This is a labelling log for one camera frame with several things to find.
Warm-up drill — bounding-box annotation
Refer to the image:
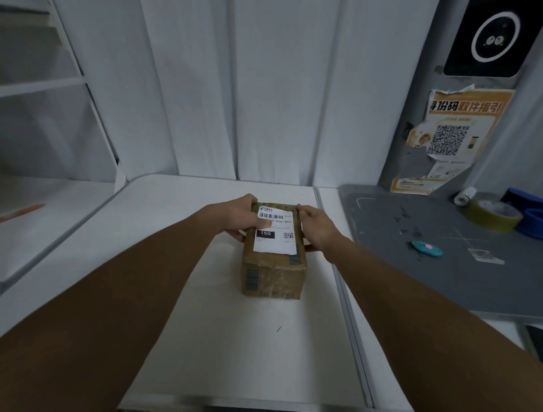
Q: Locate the white shipping label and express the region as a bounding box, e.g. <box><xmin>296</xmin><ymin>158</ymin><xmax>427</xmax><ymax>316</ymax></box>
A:
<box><xmin>253</xmin><ymin>205</ymin><xmax>299</xmax><ymax>256</ymax></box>

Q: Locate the white curtain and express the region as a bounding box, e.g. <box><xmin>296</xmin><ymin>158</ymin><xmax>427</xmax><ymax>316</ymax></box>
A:
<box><xmin>55</xmin><ymin>0</ymin><xmax>543</xmax><ymax>196</ymax></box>

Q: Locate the grey scanner post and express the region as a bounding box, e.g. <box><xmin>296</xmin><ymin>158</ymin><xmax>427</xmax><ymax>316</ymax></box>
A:
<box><xmin>377</xmin><ymin>0</ymin><xmax>543</xmax><ymax>196</ymax></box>

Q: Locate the white shelf rack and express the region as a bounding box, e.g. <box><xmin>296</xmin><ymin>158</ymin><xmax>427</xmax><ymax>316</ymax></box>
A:
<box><xmin>0</xmin><ymin>0</ymin><xmax>128</xmax><ymax>289</ymax></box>

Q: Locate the black screen with white ring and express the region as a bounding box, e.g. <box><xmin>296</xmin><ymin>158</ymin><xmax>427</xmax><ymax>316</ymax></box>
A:
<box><xmin>443</xmin><ymin>0</ymin><xmax>543</xmax><ymax>78</ymax></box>

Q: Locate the dark blue tape roll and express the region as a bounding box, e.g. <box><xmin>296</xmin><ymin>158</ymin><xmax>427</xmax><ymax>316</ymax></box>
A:
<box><xmin>500</xmin><ymin>188</ymin><xmax>543</xmax><ymax>213</ymax></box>

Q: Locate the person's right forearm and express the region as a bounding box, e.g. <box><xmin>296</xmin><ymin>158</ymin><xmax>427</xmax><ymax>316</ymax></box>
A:
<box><xmin>326</xmin><ymin>237</ymin><xmax>543</xmax><ymax>412</ymax></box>

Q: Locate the orange paper poster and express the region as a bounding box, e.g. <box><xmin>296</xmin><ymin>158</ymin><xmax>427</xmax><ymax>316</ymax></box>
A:
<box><xmin>390</xmin><ymin>84</ymin><xmax>515</xmax><ymax>196</ymax></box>

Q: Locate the small white label roll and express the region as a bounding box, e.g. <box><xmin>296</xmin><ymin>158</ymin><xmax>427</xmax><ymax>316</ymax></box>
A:
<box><xmin>454</xmin><ymin>186</ymin><xmax>477</xmax><ymax>207</ymax></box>

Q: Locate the person's left hand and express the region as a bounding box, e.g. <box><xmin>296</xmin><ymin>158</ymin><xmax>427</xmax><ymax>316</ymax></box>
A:
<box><xmin>199</xmin><ymin>194</ymin><xmax>272</xmax><ymax>243</ymax></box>

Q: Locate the brown cardboard box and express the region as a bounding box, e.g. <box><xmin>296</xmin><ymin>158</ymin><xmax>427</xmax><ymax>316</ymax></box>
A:
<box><xmin>240</xmin><ymin>201</ymin><xmax>308</xmax><ymax>301</ymax></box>

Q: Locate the person's left forearm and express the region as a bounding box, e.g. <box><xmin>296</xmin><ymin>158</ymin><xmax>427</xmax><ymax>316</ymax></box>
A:
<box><xmin>0</xmin><ymin>203</ymin><xmax>221</xmax><ymax>412</ymax></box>

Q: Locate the person's right hand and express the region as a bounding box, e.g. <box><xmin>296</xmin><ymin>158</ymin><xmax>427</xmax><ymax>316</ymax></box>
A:
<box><xmin>296</xmin><ymin>204</ymin><xmax>353</xmax><ymax>255</ymax></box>

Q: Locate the olive packing tape roll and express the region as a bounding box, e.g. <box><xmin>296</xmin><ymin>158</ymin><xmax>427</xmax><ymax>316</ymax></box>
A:
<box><xmin>462</xmin><ymin>198</ymin><xmax>523</xmax><ymax>233</ymax></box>

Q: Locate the red marker pen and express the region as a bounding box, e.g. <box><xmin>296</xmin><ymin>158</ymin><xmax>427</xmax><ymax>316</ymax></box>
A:
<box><xmin>0</xmin><ymin>203</ymin><xmax>46</xmax><ymax>224</ymax></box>

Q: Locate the teal small cutter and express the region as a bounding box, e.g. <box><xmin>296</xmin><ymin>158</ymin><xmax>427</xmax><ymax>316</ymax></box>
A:
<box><xmin>410</xmin><ymin>241</ymin><xmax>444</xmax><ymax>259</ymax></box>

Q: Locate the bright blue tape roll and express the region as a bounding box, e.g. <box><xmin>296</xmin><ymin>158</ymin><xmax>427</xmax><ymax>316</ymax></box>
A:
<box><xmin>515</xmin><ymin>208</ymin><xmax>543</xmax><ymax>241</ymax></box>

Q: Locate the barcode sticker scrap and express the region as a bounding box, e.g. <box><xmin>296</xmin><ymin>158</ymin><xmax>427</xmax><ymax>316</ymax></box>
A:
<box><xmin>468</xmin><ymin>247</ymin><xmax>506</xmax><ymax>265</ymax></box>

